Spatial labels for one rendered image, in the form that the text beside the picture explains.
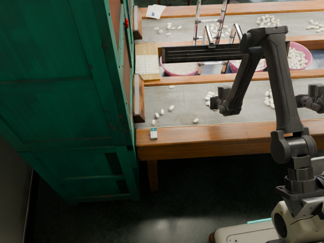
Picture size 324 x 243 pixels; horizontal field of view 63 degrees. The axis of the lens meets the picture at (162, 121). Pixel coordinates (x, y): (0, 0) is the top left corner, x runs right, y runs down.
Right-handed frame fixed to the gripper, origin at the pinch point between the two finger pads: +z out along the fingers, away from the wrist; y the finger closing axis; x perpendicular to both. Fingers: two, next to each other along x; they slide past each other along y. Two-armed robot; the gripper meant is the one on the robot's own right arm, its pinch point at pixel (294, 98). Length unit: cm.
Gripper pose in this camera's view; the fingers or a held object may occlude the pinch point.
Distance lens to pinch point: 162.1
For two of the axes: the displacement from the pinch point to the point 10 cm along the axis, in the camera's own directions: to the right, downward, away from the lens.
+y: -10.0, 0.6, -0.3
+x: 0.5, 9.7, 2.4
